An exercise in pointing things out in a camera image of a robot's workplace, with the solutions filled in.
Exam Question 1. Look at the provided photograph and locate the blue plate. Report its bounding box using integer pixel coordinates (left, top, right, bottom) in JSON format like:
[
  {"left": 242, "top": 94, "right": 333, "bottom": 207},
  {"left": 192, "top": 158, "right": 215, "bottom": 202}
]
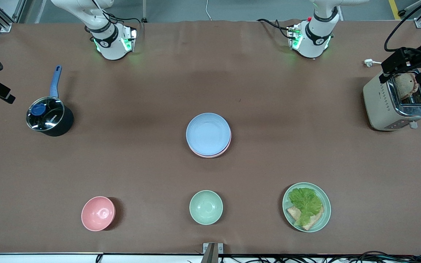
[{"left": 186, "top": 113, "right": 231, "bottom": 156}]

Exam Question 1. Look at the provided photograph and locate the pink plate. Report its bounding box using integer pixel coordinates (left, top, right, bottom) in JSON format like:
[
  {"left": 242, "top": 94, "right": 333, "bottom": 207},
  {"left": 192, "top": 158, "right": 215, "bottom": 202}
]
[{"left": 187, "top": 141, "right": 232, "bottom": 159}]

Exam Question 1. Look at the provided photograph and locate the toast slice in toaster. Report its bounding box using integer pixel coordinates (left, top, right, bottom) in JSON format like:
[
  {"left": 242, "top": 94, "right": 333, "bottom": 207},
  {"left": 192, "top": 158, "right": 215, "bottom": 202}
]
[{"left": 394, "top": 72, "right": 420, "bottom": 101}]

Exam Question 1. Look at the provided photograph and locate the beige chrome toaster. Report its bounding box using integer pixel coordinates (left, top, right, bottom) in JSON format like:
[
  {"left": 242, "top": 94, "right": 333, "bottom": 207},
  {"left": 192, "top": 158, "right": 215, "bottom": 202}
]
[{"left": 363, "top": 68, "right": 421, "bottom": 131}]

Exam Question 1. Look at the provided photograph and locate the glass lid with blue knob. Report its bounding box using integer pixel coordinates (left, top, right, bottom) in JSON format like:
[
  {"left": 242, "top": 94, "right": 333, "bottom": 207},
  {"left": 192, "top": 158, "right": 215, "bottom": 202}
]
[{"left": 26, "top": 96, "right": 65, "bottom": 131}]

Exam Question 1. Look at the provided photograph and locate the left base connector box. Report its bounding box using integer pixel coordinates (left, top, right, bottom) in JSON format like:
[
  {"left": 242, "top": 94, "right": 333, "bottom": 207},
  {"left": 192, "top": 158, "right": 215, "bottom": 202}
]
[{"left": 287, "top": 24, "right": 303, "bottom": 50}]

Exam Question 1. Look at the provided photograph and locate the base connector box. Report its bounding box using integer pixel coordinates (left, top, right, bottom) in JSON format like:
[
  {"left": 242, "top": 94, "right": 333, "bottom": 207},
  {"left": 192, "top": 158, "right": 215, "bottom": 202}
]
[
  {"left": 287, "top": 24, "right": 303, "bottom": 50},
  {"left": 121, "top": 27, "right": 138, "bottom": 52}
]

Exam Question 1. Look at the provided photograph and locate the right base connector box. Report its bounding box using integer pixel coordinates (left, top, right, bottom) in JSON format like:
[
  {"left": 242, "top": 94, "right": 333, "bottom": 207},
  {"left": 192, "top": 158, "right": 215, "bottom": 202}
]
[{"left": 121, "top": 27, "right": 138, "bottom": 52}]

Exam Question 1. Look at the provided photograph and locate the pink bowl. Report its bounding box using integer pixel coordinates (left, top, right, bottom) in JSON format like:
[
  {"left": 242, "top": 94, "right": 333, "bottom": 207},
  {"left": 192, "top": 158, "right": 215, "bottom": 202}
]
[{"left": 81, "top": 196, "right": 116, "bottom": 232}]

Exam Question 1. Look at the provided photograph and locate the green lettuce leaf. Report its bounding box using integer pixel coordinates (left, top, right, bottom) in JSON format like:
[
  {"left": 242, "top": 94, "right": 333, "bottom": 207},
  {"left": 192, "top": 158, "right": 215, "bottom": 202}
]
[{"left": 288, "top": 187, "right": 323, "bottom": 227}]

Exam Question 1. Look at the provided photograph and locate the green plate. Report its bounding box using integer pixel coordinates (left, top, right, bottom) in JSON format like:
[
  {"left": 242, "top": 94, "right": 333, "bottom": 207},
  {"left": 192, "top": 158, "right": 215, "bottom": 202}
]
[{"left": 282, "top": 182, "right": 331, "bottom": 233}]

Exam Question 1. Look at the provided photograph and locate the brown bread slice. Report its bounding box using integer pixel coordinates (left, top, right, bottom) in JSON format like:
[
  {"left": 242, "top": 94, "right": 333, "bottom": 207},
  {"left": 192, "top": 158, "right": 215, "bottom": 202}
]
[{"left": 287, "top": 205, "right": 324, "bottom": 230}]

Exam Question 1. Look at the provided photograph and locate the brown table cover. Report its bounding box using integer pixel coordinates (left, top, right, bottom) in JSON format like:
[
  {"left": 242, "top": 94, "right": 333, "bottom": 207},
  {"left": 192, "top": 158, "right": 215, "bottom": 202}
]
[{"left": 0, "top": 20, "right": 421, "bottom": 255}]

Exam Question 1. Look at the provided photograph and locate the green bowl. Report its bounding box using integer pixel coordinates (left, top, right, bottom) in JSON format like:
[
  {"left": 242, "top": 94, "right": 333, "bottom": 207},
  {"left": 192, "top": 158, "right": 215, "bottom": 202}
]
[{"left": 189, "top": 190, "right": 223, "bottom": 225}]

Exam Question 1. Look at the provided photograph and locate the dark pot with blue handle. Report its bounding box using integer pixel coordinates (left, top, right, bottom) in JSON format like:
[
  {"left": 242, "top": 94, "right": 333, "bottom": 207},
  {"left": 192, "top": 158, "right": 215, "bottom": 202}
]
[{"left": 26, "top": 65, "right": 74, "bottom": 137}]

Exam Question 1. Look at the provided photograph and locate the black left base cable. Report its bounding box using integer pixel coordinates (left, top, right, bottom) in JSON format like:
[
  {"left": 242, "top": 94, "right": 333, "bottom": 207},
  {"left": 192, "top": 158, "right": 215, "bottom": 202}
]
[{"left": 257, "top": 18, "right": 292, "bottom": 39}]

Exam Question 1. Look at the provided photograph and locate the black base cable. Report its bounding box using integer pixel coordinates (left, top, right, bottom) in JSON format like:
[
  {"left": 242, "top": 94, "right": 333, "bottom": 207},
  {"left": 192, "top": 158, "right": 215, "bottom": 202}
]
[
  {"left": 86, "top": 0, "right": 142, "bottom": 34},
  {"left": 257, "top": 18, "right": 292, "bottom": 39}
]

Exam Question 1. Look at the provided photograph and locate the black right base cable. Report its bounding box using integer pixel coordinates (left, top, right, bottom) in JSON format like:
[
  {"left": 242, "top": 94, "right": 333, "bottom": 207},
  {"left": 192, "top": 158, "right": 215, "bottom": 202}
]
[{"left": 86, "top": 0, "right": 142, "bottom": 34}]

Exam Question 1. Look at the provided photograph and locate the black cable bundle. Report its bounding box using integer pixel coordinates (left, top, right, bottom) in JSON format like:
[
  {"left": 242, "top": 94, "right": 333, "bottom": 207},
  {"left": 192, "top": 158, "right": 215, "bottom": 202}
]
[{"left": 218, "top": 250, "right": 421, "bottom": 263}]

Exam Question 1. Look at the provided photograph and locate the metal bracket at table edge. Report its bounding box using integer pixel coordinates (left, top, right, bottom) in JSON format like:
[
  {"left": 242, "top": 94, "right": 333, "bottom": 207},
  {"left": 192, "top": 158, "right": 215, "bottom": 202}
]
[{"left": 202, "top": 243, "right": 224, "bottom": 263}]

